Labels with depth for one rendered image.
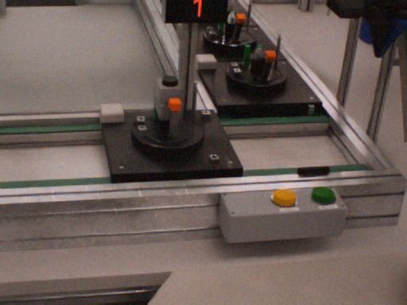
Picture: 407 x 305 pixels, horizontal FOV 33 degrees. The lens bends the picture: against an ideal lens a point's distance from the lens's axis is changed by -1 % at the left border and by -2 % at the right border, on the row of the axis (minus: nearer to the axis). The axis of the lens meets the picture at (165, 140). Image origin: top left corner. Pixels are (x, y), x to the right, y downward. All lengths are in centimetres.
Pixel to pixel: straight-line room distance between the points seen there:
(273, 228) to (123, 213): 26
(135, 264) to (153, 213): 9
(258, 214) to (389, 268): 26
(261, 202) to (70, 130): 43
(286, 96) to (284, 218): 44
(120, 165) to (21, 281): 27
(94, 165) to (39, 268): 26
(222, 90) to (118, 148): 35
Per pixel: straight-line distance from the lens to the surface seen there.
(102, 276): 117
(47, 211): 118
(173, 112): 125
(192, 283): 116
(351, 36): 160
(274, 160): 141
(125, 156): 127
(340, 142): 149
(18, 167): 135
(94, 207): 118
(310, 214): 120
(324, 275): 122
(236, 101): 151
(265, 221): 118
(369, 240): 133
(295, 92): 159
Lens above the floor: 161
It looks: 29 degrees down
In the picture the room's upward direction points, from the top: 3 degrees clockwise
